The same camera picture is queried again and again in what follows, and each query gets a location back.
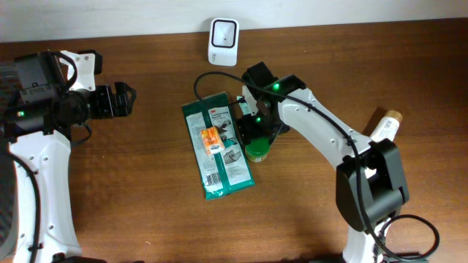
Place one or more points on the dark green wipes pack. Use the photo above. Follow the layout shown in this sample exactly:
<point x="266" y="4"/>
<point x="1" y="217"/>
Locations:
<point x="220" y="158"/>

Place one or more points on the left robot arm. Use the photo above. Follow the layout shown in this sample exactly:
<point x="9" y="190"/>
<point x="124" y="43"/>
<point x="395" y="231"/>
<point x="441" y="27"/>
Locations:
<point x="43" y="96"/>

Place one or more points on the orange small packet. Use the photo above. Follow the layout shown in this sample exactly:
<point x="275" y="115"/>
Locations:
<point x="212" y="141"/>

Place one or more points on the white tube with cork cap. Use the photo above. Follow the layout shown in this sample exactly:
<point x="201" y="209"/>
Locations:
<point x="388" y="126"/>

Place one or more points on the light green small packet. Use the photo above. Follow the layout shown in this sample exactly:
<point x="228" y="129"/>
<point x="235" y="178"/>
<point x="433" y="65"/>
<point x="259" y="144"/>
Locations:
<point x="245" y="108"/>

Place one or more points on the white barcode scanner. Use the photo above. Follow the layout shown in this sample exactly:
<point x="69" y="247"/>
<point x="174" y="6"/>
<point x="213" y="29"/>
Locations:
<point x="223" y="42"/>

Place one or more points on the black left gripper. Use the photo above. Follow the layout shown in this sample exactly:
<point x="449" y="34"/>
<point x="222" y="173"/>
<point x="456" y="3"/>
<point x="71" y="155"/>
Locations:
<point x="112" y="106"/>

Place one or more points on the green lid jar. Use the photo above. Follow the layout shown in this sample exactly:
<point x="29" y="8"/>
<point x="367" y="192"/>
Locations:
<point x="257" y="150"/>

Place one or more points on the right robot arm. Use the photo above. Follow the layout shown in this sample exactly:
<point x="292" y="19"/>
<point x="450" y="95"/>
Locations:
<point x="371" y="187"/>

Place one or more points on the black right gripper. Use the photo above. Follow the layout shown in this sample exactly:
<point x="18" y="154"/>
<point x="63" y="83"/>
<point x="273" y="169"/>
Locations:
<point x="254" y="127"/>

